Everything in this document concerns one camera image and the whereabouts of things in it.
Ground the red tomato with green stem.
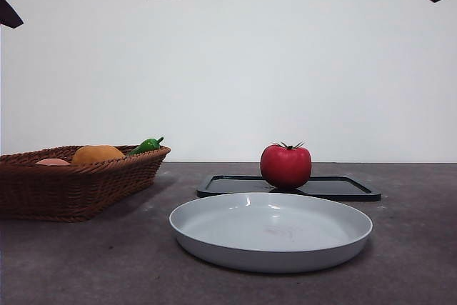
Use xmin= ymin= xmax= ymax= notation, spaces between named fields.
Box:
xmin=259 ymin=141 xmax=312 ymax=189

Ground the pale pink egg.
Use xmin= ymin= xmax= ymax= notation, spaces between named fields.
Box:
xmin=34 ymin=157 xmax=72 ymax=167

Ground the yellow-brown potato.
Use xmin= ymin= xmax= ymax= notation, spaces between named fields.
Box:
xmin=72 ymin=144 xmax=126 ymax=165

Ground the brown wicker basket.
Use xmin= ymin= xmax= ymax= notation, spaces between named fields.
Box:
xmin=0 ymin=144 xmax=171 ymax=223

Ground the green chili pepper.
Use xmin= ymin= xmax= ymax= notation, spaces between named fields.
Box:
xmin=126 ymin=136 xmax=165 ymax=156

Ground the black flat tray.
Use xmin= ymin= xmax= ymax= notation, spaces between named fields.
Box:
xmin=196 ymin=174 xmax=382 ymax=202

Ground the light grey round plate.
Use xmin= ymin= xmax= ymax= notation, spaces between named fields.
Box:
xmin=169 ymin=191 xmax=374 ymax=274

